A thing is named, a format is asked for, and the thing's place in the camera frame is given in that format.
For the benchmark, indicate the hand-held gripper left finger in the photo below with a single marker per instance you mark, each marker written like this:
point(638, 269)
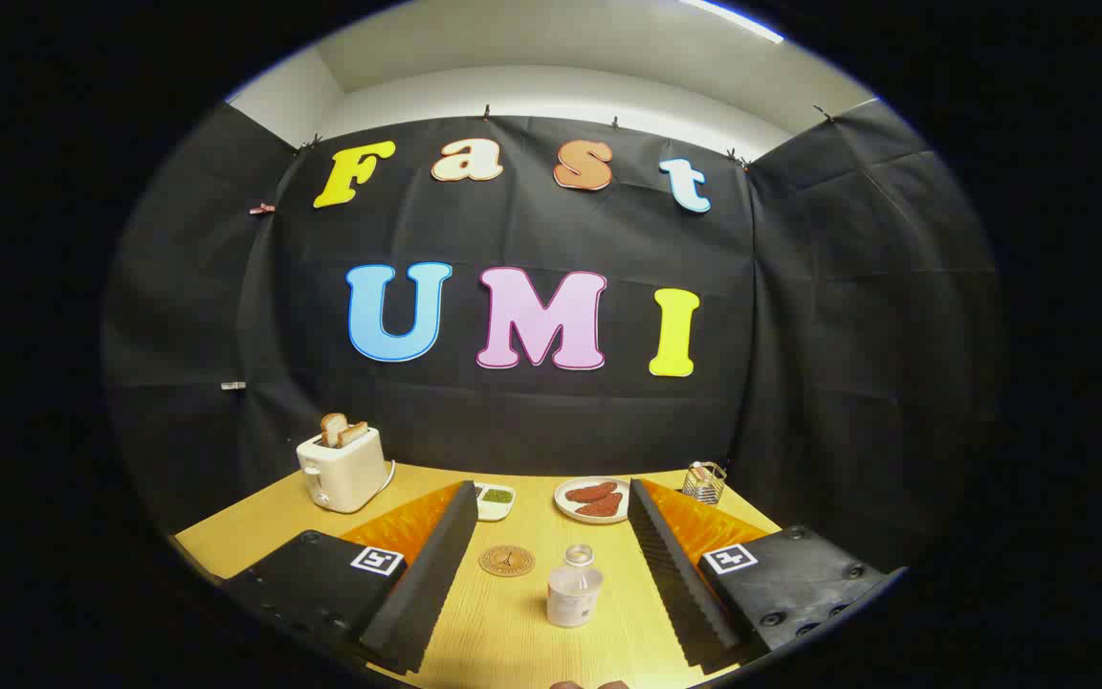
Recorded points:
point(436, 574)

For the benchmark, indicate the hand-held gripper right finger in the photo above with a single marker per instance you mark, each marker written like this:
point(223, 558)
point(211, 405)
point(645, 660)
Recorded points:
point(671, 574)

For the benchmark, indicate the clear plastic juice bottle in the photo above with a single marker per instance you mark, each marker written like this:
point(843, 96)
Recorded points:
point(574, 595)

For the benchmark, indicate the wooden table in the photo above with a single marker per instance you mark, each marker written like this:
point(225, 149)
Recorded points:
point(503, 622)

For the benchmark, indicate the red meat piece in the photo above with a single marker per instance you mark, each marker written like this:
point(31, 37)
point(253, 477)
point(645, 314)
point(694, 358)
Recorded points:
point(602, 507)
point(591, 492)

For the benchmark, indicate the white dish of green beans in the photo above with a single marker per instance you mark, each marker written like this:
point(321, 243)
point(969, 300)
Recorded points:
point(495, 498)

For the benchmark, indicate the round white plate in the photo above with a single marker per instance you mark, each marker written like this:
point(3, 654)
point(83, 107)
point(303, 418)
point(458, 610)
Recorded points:
point(562, 500)

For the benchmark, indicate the cream toaster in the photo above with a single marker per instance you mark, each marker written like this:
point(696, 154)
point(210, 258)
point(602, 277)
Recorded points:
point(345, 474)

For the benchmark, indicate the toast slice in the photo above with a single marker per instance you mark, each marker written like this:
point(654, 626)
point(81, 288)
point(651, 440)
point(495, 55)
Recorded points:
point(354, 433)
point(331, 429)

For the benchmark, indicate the black backdrop cloth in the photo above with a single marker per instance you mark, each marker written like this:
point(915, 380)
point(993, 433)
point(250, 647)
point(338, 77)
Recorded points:
point(800, 335)

